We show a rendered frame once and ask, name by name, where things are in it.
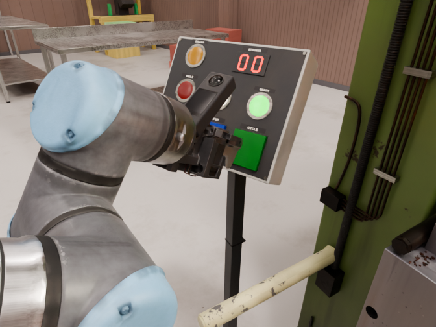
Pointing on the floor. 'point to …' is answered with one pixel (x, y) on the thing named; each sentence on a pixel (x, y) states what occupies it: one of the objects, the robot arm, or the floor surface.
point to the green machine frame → (374, 246)
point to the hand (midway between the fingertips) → (235, 141)
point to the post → (233, 236)
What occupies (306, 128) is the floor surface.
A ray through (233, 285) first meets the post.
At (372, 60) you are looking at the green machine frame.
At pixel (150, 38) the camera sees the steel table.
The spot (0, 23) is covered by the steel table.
